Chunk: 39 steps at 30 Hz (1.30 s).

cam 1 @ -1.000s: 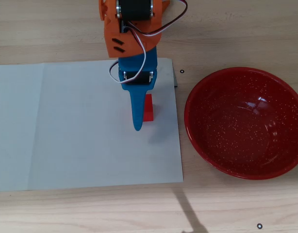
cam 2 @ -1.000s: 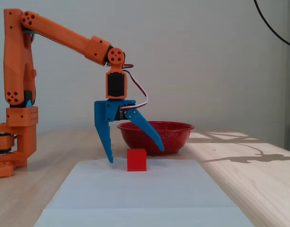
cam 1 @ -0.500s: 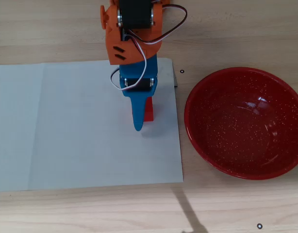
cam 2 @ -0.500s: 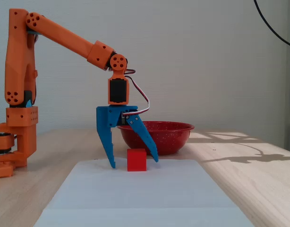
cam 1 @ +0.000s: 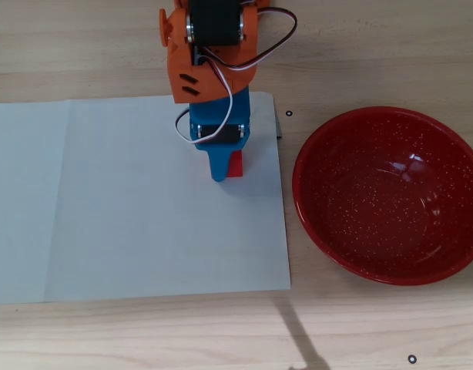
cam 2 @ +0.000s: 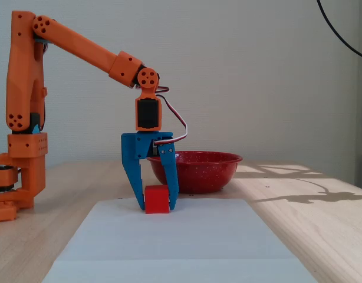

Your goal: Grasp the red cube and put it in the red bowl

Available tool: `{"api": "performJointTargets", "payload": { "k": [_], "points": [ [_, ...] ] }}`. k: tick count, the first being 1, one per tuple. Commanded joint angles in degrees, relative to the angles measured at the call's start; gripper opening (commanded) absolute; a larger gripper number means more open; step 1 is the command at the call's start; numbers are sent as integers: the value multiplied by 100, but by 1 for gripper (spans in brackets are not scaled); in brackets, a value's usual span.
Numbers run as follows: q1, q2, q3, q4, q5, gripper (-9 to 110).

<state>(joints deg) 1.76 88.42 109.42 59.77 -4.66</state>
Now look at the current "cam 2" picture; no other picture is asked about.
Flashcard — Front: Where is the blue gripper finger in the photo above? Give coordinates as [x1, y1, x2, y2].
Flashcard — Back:
[121, 160, 146, 211]
[157, 143, 180, 211]

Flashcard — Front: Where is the red white black servo cable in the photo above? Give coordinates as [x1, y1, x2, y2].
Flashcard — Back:
[153, 85, 189, 146]

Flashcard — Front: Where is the blue gripper body with servo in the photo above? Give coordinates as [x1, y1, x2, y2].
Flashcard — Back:
[121, 131, 174, 162]

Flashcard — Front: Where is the black hanging cable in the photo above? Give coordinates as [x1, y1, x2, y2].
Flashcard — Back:
[316, 0, 362, 61]

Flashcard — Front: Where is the white paper sheet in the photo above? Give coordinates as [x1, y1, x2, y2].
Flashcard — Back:
[41, 198, 319, 283]

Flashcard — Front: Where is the red cube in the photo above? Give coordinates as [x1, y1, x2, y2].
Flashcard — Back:
[144, 185, 171, 215]

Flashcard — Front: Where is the red speckled bowl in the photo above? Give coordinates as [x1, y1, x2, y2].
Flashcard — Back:
[146, 150, 243, 195]

